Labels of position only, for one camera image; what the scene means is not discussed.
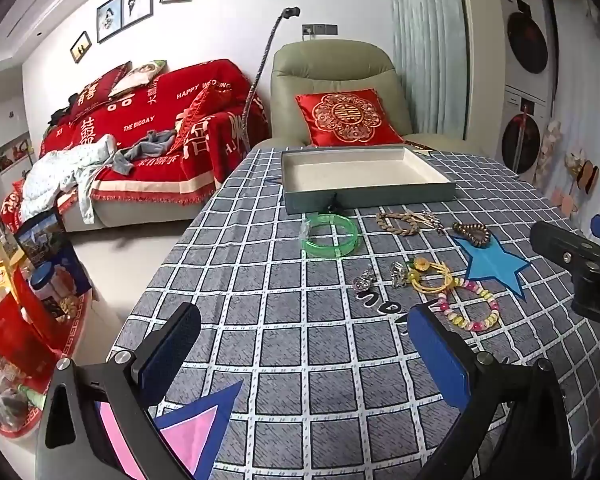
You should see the white dryer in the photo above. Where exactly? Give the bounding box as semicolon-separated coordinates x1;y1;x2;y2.
502;0;556;96

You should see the grey jewelry tray box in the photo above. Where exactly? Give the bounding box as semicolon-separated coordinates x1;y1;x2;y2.
280;144;457;216

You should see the pastel beaded bracelet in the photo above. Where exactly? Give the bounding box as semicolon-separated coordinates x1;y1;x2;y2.
436;277;501;333

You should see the silver heart hair clip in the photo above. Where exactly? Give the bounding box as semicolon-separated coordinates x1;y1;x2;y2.
355;267;381;293

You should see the small framed photo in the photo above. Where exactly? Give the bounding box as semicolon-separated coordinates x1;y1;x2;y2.
70;31;91;64

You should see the beige hair clip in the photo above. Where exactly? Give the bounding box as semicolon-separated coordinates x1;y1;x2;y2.
405;209;446;234

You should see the pale green curtain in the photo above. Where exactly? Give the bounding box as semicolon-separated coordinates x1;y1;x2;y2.
385;0;468;141

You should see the white garment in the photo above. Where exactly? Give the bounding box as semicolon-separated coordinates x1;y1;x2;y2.
20;134;118;223

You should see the white washing machine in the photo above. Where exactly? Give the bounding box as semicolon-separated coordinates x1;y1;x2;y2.
500;87;551;176

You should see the red printed sofa blanket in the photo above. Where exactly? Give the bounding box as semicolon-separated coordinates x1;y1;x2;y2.
40;59;271;208

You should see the small silver hair clip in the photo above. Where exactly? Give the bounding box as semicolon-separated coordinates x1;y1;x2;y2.
389;260;410;288

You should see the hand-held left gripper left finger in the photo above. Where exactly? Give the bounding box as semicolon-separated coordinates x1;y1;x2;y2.
34;301;203;480

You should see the grey garment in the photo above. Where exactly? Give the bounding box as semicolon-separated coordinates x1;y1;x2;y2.
112;130;181;176

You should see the yellow flower hair tie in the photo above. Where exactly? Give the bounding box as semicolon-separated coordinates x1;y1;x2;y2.
406;256;453;293

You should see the photo print pillow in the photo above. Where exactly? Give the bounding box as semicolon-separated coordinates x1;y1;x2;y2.
109;60;168;98

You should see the green armchair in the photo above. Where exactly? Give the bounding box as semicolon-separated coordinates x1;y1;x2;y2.
250;40;481;161

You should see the blue printed box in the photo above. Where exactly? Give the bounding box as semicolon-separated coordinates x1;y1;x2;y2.
15;210;93;296

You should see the green translucent bangle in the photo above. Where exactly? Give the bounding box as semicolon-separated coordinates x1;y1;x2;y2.
300;212;359;257

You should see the red gift box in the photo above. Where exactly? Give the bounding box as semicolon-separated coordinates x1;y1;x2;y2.
0;300;63;386

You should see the black framed photo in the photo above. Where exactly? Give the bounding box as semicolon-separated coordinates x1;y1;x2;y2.
122;0;154;31
96;0;125;43

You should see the pink flower wall decoration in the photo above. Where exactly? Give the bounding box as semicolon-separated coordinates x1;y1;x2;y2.
532;120;600;216

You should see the red embroidered cushion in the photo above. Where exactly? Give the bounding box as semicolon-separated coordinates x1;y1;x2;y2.
295;89;405;147

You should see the blue lid jar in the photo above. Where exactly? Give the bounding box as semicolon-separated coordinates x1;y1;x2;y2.
30;260;66;311

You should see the brown braided bracelet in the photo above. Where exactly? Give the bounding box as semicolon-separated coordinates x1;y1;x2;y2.
376;211;421;237

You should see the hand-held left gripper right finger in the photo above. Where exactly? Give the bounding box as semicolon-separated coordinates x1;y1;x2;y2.
407;302;573;480

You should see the brown coil hair tie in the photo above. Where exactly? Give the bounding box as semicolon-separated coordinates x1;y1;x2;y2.
452;222;492;247

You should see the red fringed pillow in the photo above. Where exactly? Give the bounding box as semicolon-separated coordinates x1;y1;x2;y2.
172;84;220;153

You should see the beige sofa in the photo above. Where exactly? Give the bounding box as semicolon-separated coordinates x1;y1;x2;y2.
60;180;216;233

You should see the grey checkered tablecloth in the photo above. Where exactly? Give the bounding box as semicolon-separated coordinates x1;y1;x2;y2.
105;145;600;480

